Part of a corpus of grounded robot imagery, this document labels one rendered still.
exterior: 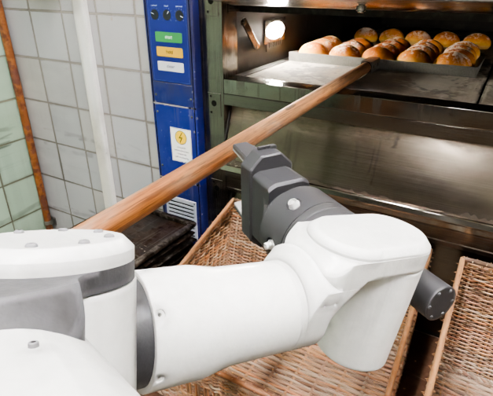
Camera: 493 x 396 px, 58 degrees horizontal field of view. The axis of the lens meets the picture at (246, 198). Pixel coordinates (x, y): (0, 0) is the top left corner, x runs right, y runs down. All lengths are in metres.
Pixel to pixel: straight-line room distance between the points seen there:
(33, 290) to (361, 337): 0.27
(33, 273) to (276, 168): 0.35
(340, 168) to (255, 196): 0.65
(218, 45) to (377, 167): 0.51
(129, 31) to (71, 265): 1.23
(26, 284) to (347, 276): 0.20
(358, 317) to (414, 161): 0.75
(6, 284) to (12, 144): 1.71
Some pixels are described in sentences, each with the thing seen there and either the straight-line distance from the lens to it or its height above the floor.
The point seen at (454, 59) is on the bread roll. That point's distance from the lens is 1.38.
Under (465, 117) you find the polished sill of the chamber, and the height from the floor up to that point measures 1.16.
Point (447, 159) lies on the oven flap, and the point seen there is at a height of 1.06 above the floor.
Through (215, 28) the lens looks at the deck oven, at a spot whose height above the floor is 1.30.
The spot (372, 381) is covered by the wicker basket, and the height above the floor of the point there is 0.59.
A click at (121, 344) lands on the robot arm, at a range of 0.22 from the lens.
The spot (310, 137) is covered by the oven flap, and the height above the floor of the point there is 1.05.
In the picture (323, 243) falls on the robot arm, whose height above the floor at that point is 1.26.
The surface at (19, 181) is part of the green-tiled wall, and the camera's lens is 1.94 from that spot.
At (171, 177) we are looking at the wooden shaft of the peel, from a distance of 0.55.
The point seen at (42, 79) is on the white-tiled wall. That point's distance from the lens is 1.75.
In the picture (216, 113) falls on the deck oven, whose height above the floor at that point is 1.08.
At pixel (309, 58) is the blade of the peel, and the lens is 1.47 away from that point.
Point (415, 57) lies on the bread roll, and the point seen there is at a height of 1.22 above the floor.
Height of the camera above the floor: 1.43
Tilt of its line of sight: 27 degrees down
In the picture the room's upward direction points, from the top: straight up
